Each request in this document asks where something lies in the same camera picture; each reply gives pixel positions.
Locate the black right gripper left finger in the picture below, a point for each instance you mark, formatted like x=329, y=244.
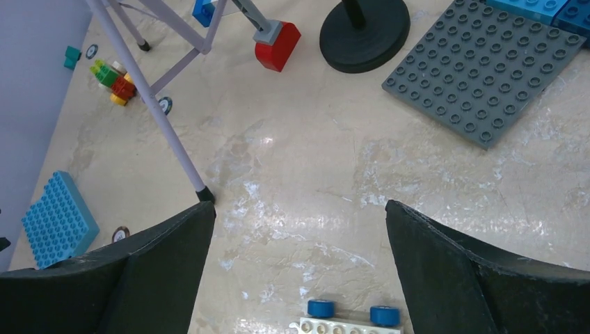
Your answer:
x=146, y=283

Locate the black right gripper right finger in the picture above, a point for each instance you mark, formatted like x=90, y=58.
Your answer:
x=455, y=283

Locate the black microphone stand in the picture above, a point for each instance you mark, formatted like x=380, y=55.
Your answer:
x=360, y=36

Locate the white brick car blue wheels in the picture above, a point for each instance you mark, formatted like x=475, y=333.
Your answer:
x=323, y=317

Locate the light blue building baseplate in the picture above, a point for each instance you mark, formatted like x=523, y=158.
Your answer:
x=59, y=225

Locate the blue poker chip 50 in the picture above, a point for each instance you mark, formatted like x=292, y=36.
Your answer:
x=166, y=104

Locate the colourful toy brick car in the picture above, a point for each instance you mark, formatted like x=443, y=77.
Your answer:
x=115, y=80

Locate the lilac music stand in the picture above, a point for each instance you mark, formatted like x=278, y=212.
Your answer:
x=148, y=92

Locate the dark grey building baseplate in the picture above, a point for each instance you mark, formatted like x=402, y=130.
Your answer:
x=477, y=68

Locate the blue poker chip far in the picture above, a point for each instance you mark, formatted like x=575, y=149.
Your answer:
x=91, y=51

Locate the teal brick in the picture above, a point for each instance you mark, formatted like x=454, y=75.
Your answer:
x=72, y=56

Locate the grey girder red brick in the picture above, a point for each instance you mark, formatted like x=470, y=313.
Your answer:
x=275, y=39

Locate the blue white brick stack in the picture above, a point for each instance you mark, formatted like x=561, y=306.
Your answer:
x=203, y=12

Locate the blue bricks on grey plate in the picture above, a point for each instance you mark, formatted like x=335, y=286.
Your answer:
x=571, y=16

